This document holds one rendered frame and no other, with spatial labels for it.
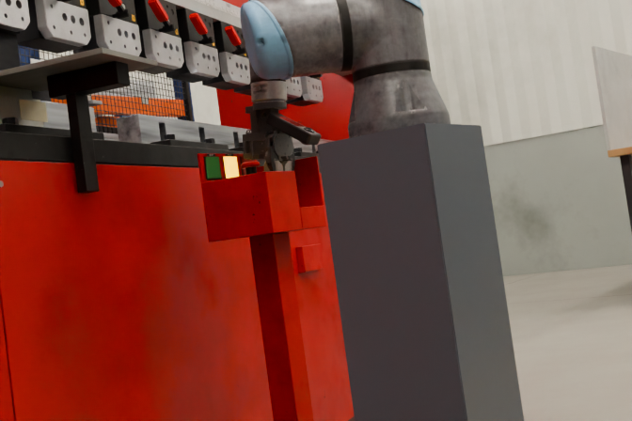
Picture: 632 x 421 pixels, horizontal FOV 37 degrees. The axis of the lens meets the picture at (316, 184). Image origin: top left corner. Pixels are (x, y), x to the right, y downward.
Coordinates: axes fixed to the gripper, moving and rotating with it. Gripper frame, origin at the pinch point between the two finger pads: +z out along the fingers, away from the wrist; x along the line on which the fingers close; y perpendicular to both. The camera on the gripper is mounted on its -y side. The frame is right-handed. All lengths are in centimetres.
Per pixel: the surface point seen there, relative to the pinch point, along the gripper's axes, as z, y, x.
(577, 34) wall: -132, 135, -712
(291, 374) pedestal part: 35.4, -4.4, 8.0
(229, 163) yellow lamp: -7.7, 9.4, 5.5
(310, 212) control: 3.5, -6.9, 0.7
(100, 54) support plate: -26, 1, 50
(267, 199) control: 0.2, -6.2, 15.1
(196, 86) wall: -106, 436, -523
